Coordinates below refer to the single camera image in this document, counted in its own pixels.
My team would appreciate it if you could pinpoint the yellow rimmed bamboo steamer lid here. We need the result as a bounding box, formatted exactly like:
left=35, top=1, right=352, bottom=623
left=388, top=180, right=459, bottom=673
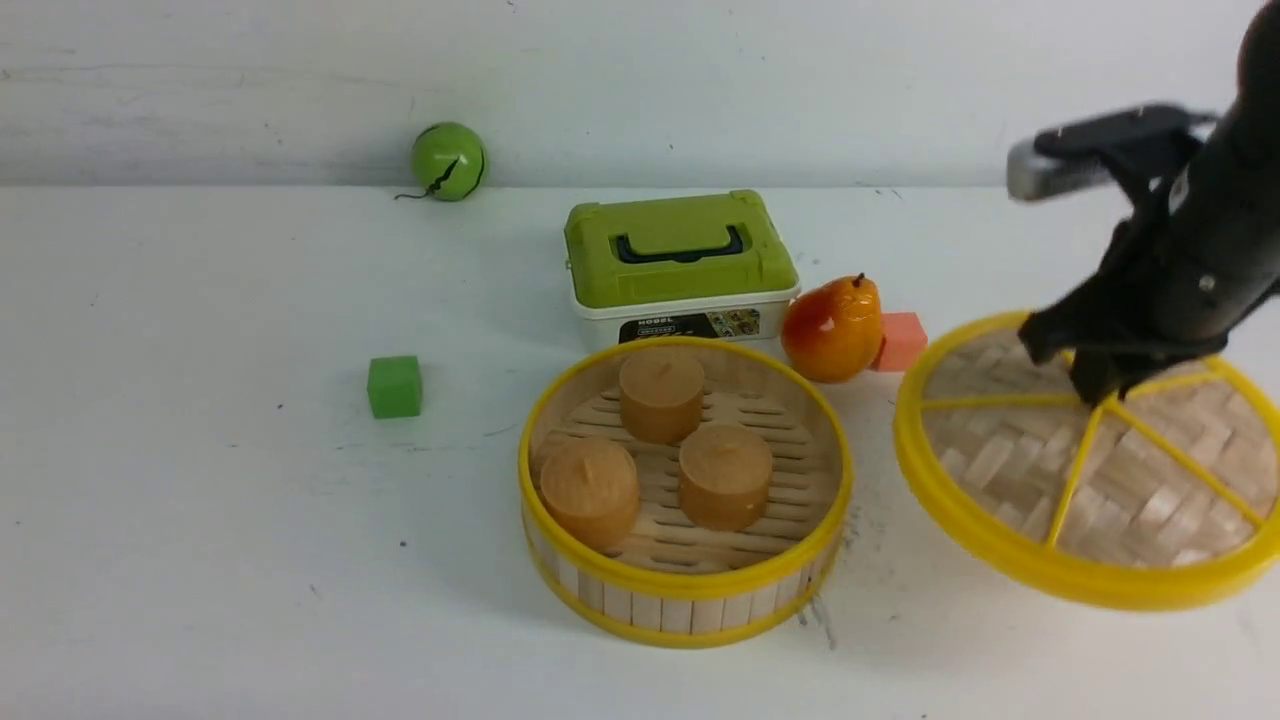
left=893, top=313, right=1279, bottom=612

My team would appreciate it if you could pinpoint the brown steamed bun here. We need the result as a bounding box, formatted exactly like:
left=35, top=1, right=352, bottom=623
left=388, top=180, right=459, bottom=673
left=618, top=346, right=707, bottom=445
left=540, top=437, right=641, bottom=553
left=677, top=423, right=774, bottom=532

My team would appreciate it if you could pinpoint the orange toy pear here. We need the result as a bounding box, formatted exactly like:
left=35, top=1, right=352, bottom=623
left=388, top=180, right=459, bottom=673
left=780, top=273, right=883, bottom=384

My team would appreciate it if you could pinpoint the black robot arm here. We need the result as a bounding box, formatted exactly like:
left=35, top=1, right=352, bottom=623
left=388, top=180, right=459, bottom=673
left=1006, top=1, right=1279, bottom=406

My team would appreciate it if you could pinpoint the brown steamed bun left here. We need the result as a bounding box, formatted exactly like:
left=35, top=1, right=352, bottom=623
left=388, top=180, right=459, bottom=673
left=540, top=437, right=641, bottom=553

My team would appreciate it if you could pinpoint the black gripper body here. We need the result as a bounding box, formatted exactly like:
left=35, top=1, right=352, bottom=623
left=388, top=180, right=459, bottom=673
left=1060, top=150, right=1277, bottom=356

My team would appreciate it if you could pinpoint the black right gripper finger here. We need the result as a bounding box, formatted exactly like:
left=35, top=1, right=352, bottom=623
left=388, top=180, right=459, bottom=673
left=1070, top=345, right=1226, bottom=406

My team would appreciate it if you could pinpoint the green lidded storage box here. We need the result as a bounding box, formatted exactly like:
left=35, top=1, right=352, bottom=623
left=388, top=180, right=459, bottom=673
left=563, top=190, right=801, bottom=350

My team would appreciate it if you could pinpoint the brown steamed bun back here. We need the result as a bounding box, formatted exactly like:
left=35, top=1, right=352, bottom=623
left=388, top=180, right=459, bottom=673
left=618, top=346, right=707, bottom=445

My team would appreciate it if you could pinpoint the green foam cube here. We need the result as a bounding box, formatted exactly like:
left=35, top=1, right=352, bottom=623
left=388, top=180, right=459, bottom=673
left=366, top=355, right=422, bottom=420

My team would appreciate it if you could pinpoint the pink foam cube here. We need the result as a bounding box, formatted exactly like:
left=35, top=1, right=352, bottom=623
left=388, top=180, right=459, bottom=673
left=870, top=313, right=929, bottom=373

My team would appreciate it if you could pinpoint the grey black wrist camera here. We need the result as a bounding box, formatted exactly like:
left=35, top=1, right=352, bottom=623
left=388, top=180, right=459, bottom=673
left=1005, top=102, right=1221, bottom=204

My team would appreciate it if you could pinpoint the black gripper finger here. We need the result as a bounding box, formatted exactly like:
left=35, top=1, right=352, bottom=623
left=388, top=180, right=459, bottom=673
left=1018, top=305, right=1084, bottom=366

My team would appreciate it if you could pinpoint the green toy watermelon ball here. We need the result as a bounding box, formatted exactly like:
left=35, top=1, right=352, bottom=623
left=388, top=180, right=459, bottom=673
left=396, top=120, right=488, bottom=202

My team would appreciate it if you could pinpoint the bamboo steamer basket yellow rim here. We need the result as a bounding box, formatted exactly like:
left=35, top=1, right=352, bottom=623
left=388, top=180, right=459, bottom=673
left=517, top=336, right=855, bottom=650

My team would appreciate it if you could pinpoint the brown steamed bun right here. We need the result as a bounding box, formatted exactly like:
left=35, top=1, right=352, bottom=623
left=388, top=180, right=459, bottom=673
left=677, top=423, right=774, bottom=532

